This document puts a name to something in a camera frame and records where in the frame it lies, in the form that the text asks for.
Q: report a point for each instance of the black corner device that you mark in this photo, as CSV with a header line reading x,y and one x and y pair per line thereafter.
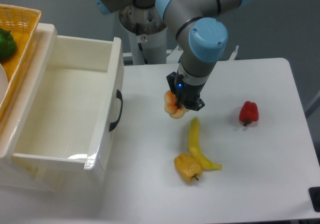
x,y
314,193

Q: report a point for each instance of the red bell pepper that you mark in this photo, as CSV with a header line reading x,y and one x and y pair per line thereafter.
x,y
249,113

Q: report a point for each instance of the yellow bell pepper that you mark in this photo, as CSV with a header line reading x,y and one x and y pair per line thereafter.
x,y
188,168

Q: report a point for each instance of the green bell pepper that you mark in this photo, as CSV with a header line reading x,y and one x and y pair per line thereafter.
x,y
8,46

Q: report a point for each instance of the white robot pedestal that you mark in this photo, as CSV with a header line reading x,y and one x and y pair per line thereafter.
x,y
147,35

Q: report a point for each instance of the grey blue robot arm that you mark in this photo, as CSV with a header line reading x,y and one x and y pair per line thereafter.
x,y
194,26

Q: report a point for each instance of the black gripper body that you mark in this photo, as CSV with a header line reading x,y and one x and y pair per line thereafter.
x,y
190,93

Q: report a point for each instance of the upper white drawer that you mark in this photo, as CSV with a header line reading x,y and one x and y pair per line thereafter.
x,y
67,126

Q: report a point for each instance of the yellow woven basket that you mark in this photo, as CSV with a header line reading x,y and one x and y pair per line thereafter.
x,y
22,23

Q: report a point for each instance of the yellow banana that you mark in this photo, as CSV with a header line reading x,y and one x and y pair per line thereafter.
x,y
193,143

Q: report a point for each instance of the white drawer cabinet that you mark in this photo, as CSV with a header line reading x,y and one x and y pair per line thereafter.
x,y
15,173

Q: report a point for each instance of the round orange bread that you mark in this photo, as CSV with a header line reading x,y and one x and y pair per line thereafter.
x,y
171,108

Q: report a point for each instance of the white plate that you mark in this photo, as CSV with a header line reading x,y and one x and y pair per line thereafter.
x,y
3,83

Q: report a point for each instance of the black drawer handle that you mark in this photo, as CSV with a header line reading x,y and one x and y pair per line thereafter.
x,y
118,109

